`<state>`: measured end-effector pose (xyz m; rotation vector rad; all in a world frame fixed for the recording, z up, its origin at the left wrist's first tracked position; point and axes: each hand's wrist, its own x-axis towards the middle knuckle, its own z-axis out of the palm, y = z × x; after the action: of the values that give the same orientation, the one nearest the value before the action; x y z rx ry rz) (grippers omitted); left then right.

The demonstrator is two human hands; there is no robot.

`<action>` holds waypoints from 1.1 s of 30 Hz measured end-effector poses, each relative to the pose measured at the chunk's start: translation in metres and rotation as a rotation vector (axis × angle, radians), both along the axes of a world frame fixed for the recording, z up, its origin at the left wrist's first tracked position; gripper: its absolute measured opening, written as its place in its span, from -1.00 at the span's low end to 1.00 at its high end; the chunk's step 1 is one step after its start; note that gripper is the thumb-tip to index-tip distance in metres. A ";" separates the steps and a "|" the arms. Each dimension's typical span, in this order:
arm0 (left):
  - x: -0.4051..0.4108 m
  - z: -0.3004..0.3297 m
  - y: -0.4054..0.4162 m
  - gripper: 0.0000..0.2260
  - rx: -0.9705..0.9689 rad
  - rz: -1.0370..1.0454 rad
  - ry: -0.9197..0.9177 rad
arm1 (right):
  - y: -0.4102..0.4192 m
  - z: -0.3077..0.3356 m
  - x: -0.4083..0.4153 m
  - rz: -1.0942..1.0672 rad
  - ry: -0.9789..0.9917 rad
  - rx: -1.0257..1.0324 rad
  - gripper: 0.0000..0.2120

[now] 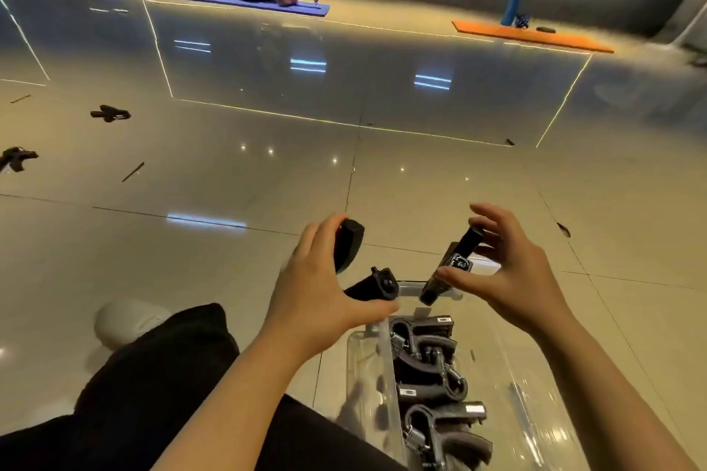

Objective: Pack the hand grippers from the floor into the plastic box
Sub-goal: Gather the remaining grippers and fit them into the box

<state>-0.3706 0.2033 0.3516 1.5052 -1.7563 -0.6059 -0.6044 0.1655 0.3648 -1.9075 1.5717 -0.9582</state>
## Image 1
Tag person's left hand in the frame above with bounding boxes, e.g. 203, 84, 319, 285
259, 213, 400, 364

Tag blue foam roller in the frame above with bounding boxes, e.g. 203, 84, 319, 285
499, 0, 529, 27

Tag black trousers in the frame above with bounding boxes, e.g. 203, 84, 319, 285
0, 303, 407, 471

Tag group of black hand grippers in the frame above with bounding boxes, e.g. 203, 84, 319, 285
0, 105, 133, 174

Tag white left shoe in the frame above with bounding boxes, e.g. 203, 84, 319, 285
94, 299, 173, 351

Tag orange exercise mat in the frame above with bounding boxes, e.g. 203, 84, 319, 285
451, 19, 615, 54

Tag person's right hand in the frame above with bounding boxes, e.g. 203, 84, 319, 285
435, 202, 578, 339

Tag black spring hand gripper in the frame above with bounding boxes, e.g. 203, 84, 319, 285
395, 349, 469, 406
388, 314, 460, 366
333, 218, 401, 302
403, 401, 494, 471
418, 226, 487, 307

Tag person's right forearm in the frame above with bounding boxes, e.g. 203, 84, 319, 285
538, 316, 700, 471

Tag clear plastic storage box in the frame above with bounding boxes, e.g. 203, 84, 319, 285
374, 280, 595, 471

